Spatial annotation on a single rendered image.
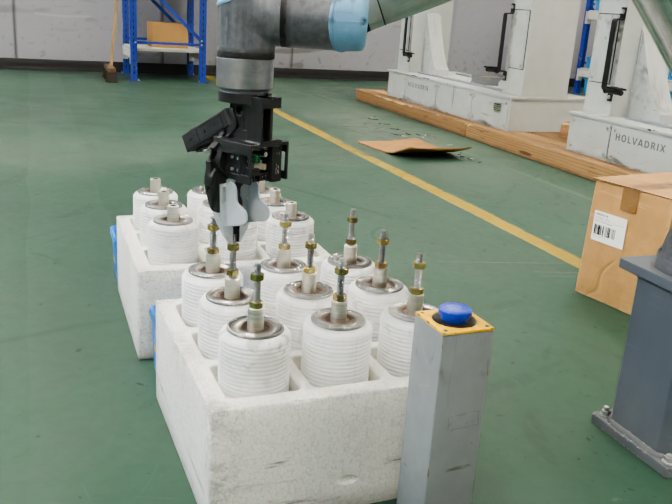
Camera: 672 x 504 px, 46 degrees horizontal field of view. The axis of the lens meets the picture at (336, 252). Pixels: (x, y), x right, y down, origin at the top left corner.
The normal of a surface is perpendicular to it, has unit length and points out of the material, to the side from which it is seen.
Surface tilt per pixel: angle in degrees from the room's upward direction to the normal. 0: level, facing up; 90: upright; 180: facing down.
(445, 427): 90
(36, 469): 0
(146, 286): 90
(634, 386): 90
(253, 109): 90
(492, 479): 0
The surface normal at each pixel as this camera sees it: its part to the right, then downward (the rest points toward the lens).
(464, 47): 0.35, 0.30
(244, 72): 0.10, 0.30
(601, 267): -0.86, 0.07
